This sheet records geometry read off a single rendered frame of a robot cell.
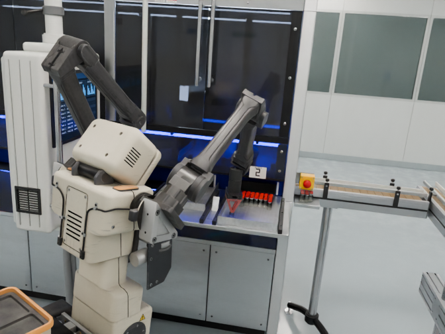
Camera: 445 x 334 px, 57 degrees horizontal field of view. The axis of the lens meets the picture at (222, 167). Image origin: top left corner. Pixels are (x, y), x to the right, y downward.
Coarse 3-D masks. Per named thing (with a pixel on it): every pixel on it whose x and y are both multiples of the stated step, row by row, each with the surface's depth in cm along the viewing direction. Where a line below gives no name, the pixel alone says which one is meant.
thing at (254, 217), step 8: (280, 200) 203; (224, 208) 195; (240, 208) 198; (248, 208) 199; (256, 208) 199; (264, 208) 200; (272, 208) 201; (224, 216) 187; (240, 216) 189; (248, 216) 189; (256, 216) 190; (264, 216) 191; (272, 216) 191; (224, 224) 179; (232, 224) 179; (240, 224) 178; (248, 224) 177; (256, 224) 177; (264, 224) 176; (272, 224) 175
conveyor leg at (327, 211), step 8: (328, 208) 223; (336, 208) 220; (328, 216) 225; (328, 224) 226; (320, 232) 230; (328, 232) 228; (320, 240) 230; (320, 248) 231; (320, 256) 232; (320, 264) 233; (320, 272) 234; (320, 280) 236; (312, 288) 239; (320, 288) 238; (312, 296) 240; (312, 304) 241; (312, 312) 242
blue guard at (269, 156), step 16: (0, 128) 229; (0, 144) 231; (160, 144) 215; (176, 144) 213; (192, 144) 212; (256, 144) 206; (272, 144) 205; (160, 160) 217; (176, 160) 216; (224, 160) 211; (256, 160) 208; (272, 160) 207; (272, 176) 209
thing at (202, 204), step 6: (216, 186) 216; (210, 192) 217; (204, 198) 208; (210, 198) 202; (186, 204) 193; (192, 204) 192; (198, 204) 192; (204, 204) 191; (198, 210) 193; (204, 210) 192
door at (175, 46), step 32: (128, 32) 203; (160, 32) 201; (192, 32) 198; (128, 64) 207; (160, 64) 205; (192, 64) 202; (128, 96) 212; (160, 96) 209; (192, 96) 206; (192, 128) 211
